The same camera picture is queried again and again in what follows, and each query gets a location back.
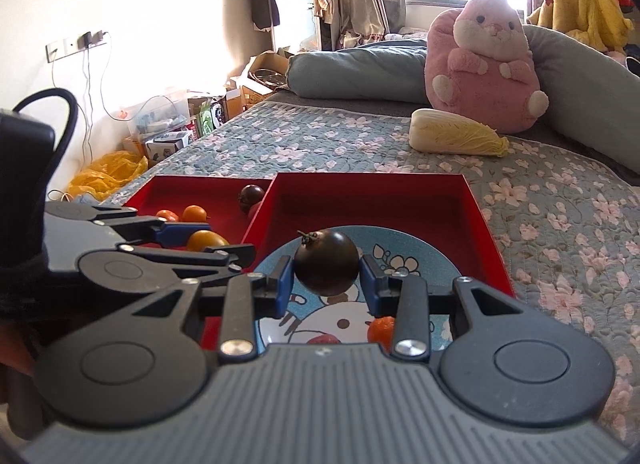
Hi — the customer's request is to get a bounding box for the shallow red box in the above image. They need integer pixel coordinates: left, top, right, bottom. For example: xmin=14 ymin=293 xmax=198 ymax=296
xmin=121 ymin=174 xmax=274 ymax=245

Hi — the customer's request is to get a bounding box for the pink plush rabbit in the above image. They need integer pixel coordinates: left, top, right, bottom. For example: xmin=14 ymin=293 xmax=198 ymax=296
xmin=424 ymin=0 xmax=550 ymax=135

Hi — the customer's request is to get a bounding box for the wall socket strip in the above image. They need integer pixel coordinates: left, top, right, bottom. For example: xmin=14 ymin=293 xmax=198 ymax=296
xmin=45 ymin=32 xmax=109 ymax=63

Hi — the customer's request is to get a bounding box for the clear plastic storage box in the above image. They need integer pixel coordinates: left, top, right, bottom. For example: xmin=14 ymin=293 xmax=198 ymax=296
xmin=121 ymin=88 xmax=193 ymax=145

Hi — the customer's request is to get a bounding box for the large red box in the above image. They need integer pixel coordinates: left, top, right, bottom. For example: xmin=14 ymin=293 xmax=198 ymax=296
xmin=201 ymin=172 xmax=517 ymax=351

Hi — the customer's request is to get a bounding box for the yellow tomato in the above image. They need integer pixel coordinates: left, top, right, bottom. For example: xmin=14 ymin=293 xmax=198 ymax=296
xmin=186 ymin=229 xmax=230 ymax=253

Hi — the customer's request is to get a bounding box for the napa cabbage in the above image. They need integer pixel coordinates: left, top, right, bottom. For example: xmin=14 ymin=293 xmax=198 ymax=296
xmin=408 ymin=108 xmax=510 ymax=159

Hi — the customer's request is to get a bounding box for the floral quilted bedspread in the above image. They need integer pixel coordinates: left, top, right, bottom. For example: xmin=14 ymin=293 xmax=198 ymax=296
xmin=102 ymin=92 xmax=640 ymax=440

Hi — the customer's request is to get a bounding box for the green packet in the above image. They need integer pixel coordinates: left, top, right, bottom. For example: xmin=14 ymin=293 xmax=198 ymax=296
xmin=196 ymin=102 xmax=217 ymax=139

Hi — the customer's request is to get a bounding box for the yellow plastic bag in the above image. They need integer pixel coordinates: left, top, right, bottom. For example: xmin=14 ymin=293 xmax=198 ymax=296
xmin=66 ymin=150 xmax=150 ymax=203

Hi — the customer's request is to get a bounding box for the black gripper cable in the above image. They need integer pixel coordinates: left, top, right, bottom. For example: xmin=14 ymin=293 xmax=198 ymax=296
xmin=12 ymin=87 xmax=80 ymax=181

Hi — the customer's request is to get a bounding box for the blue cartoon plate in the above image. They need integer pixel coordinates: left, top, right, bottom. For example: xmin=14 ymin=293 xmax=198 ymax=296
xmin=252 ymin=225 xmax=464 ymax=351

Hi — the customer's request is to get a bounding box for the blue-grey pillow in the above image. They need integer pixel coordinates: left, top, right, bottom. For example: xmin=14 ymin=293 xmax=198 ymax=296
xmin=287 ymin=38 xmax=432 ymax=105
xmin=520 ymin=22 xmax=640 ymax=175

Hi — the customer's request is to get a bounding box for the cardboard box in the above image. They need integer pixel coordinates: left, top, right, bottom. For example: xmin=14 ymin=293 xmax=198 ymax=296
xmin=240 ymin=48 xmax=297 ymax=105

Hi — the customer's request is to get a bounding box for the white and black carton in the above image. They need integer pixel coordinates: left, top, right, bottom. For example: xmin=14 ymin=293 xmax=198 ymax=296
xmin=144 ymin=130 xmax=195 ymax=163

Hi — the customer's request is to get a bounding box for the dark purple tomato with stem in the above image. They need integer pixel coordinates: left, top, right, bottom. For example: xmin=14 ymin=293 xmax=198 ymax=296
xmin=293 ymin=227 xmax=361 ymax=295

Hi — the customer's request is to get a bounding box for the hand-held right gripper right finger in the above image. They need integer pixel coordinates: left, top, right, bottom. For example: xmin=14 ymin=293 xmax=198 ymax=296
xmin=359 ymin=254 xmax=522 ymax=361

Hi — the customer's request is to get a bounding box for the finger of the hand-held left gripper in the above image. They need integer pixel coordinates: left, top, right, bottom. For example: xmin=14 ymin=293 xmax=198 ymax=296
xmin=76 ymin=243 xmax=258 ymax=295
xmin=93 ymin=206 xmax=202 ymax=249

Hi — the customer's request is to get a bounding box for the yellow blanket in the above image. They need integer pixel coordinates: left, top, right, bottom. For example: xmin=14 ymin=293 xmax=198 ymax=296
xmin=527 ymin=0 xmax=635 ymax=53

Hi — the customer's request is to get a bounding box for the thin charger cable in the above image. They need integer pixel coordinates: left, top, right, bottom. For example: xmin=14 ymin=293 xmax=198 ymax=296
xmin=80 ymin=32 xmax=126 ymax=121

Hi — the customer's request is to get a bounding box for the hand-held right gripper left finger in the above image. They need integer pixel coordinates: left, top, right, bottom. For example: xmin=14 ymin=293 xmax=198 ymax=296
xmin=131 ymin=255 xmax=294 ymax=361

